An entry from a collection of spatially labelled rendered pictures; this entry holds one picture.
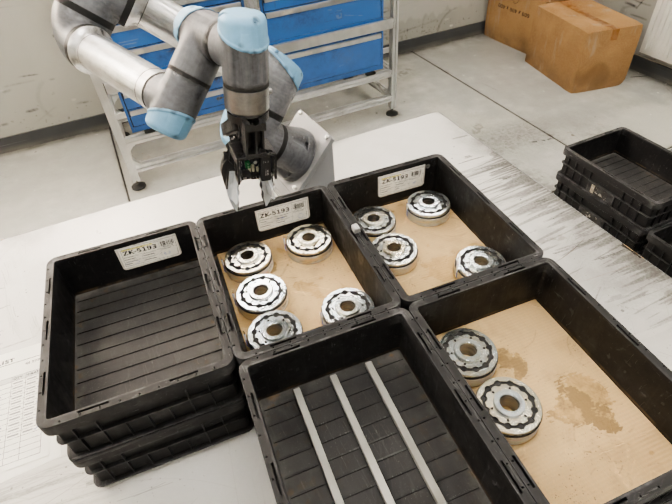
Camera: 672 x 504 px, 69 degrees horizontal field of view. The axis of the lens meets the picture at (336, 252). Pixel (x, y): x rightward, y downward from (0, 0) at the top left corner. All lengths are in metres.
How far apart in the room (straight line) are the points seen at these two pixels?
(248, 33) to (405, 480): 0.70
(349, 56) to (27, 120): 2.08
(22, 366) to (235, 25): 0.88
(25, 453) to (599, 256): 1.34
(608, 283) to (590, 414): 0.48
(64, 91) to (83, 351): 2.79
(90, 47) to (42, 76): 2.57
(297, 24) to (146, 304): 2.11
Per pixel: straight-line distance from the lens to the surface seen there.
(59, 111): 3.77
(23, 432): 1.20
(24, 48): 3.64
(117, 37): 2.73
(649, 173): 2.18
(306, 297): 1.02
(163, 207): 1.58
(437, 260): 1.09
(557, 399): 0.93
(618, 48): 3.91
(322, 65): 3.05
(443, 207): 1.19
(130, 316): 1.10
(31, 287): 1.49
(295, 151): 1.33
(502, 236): 1.08
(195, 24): 0.90
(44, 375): 0.96
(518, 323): 1.01
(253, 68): 0.82
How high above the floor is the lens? 1.59
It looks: 43 degrees down
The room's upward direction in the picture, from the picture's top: 4 degrees counter-clockwise
